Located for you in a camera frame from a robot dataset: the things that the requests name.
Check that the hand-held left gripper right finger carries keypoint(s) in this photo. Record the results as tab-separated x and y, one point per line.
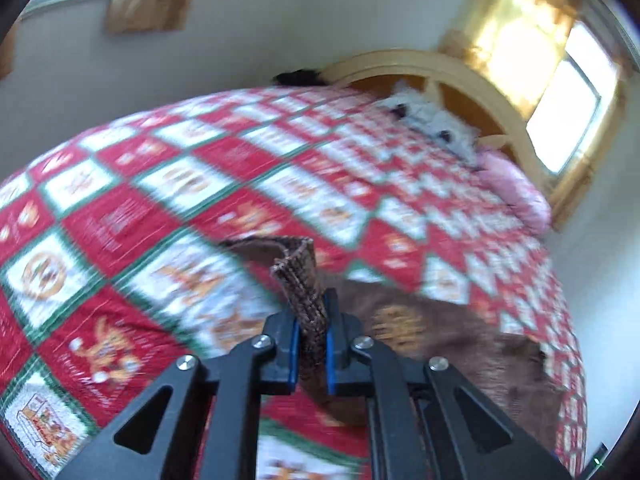
330	355

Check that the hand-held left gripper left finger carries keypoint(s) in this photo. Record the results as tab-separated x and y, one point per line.
293	355

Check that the brown knitted sweater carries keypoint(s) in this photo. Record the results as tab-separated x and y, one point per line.
450	345

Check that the red patchwork quilt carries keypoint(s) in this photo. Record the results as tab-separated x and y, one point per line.
125	220

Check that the pink pillow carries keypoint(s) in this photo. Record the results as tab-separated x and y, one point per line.
515	190

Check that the black fuzzy object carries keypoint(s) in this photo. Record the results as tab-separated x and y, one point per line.
300	78

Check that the wooden arched headboard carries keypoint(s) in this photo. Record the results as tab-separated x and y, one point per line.
400	62

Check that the bright window beside headboard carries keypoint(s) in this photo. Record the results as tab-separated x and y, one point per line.
565	115

